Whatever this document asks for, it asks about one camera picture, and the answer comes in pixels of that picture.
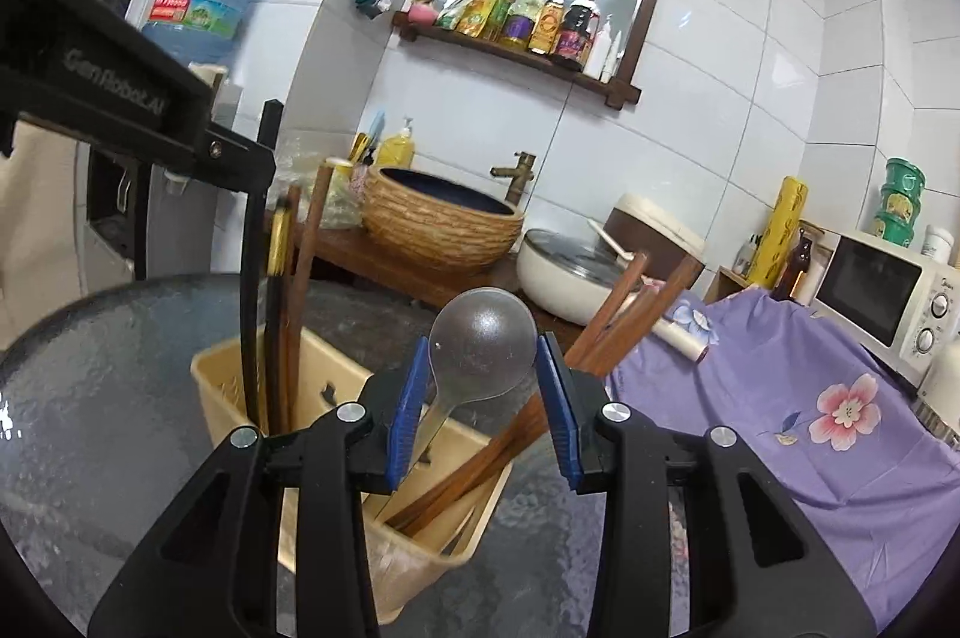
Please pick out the purple label oil bottle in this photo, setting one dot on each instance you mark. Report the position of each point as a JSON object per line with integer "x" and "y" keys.
{"x": 521, "y": 23}

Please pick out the yellow wrap roll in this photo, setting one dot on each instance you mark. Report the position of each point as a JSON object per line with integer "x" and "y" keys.
{"x": 784, "y": 226}

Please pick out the dark soy sauce bottle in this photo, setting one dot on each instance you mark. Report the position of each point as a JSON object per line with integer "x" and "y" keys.
{"x": 576, "y": 35}

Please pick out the white microwave oven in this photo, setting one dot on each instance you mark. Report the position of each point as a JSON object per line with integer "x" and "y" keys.
{"x": 862, "y": 293}

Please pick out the small white green bottle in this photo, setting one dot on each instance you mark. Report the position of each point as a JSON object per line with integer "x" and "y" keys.
{"x": 745, "y": 256}

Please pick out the white pan with glass lid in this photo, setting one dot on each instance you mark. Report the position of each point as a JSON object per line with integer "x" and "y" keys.
{"x": 570, "y": 256}

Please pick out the brown wooden chopstick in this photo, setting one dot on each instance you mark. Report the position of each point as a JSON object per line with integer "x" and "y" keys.
{"x": 480, "y": 465}
{"x": 311, "y": 248}
{"x": 667, "y": 297}
{"x": 622, "y": 293}

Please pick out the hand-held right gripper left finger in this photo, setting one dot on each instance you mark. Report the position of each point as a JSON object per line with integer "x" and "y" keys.
{"x": 405, "y": 413}

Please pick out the purple floral cloth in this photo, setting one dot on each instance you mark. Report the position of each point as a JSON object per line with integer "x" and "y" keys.
{"x": 750, "y": 383}

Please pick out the clear plastic bag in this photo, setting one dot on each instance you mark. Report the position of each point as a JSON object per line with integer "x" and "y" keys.
{"x": 341, "y": 203}

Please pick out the light blue toothbrush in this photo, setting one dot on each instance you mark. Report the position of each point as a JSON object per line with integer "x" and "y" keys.
{"x": 375, "y": 132}

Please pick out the dark wooden washstand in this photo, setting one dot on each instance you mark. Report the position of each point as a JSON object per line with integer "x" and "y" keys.
{"x": 352, "y": 252}

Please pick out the white rice paddle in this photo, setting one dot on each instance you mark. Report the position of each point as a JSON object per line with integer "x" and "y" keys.
{"x": 607, "y": 241}

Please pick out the grey spoon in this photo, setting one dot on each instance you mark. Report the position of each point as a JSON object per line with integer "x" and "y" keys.
{"x": 484, "y": 338}

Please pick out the yellow seasoning pouch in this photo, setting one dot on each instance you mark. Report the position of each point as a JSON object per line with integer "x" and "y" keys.
{"x": 478, "y": 12}

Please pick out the white water dispenser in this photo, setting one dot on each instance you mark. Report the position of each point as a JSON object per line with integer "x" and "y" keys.
{"x": 120, "y": 233}

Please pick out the beige plastic utensil holder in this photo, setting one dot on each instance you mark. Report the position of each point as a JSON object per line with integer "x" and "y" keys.
{"x": 217, "y": 383}

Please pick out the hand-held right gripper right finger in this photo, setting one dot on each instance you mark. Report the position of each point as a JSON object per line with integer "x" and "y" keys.
{"x": 561, "y": 413}

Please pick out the yellow dish soap bottle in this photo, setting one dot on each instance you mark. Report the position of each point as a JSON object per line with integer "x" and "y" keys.
{"x": 396, "y": 147}

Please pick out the wooden storage box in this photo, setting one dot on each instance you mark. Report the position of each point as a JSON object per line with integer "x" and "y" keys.
{"x": 724, "y": 286}

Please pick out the white squeeze bottle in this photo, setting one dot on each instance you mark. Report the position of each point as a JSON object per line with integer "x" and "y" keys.
{"x": 611, "y": 59}

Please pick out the white plastic bottle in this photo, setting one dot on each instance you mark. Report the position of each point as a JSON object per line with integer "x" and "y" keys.
{"x": 596, "y": 50}

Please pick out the white jar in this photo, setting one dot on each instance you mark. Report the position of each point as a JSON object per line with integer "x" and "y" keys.
{"x": 937, "y": 244}

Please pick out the woven pattern wash basin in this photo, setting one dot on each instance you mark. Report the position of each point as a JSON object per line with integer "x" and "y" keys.
{"x": 435, "y": 233}

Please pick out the green instant noodle cup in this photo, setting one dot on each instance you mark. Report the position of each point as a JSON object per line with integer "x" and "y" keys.
{"x": 906, "y": 175}
{"x": 894, "y": 229}
{"x": 900, "y": 203}

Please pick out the brown and white rice cooker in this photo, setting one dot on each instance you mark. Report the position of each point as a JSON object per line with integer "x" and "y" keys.
{"x": 660, "y": 226}

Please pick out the yellow cup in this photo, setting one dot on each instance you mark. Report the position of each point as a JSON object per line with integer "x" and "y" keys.
{"x": 337, "y": 169}

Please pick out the brass bamboo-style faucet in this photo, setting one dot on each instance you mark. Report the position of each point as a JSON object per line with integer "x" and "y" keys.
{"x": 517, "y": 177}

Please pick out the cream frying pan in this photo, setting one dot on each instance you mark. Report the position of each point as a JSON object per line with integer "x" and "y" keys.
{"x": 547, "y": 293}

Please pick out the clear green pouch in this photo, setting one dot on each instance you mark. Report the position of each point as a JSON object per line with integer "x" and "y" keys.
{"x": 448, "y": 17}

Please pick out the brown glass bottle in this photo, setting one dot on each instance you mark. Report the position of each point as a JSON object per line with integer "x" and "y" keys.
{"x": 793, "y": 271}

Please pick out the green glass bottle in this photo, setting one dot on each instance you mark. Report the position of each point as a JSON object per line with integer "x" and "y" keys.
{"x": 504, "y": 8}

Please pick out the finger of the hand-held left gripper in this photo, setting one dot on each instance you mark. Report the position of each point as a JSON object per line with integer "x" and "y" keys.
{"x": 250, "y": 308}

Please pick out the amber yellow label bottle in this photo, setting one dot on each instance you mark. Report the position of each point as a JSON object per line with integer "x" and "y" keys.
{"x": 547, "y": 27}

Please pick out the pink sponge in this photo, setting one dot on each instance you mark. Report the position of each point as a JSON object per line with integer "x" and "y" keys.
{"x": 422, "y": 12}

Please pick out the wooden framed mirror shelf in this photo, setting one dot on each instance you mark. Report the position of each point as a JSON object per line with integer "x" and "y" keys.
{"x": 652, "y": 8}

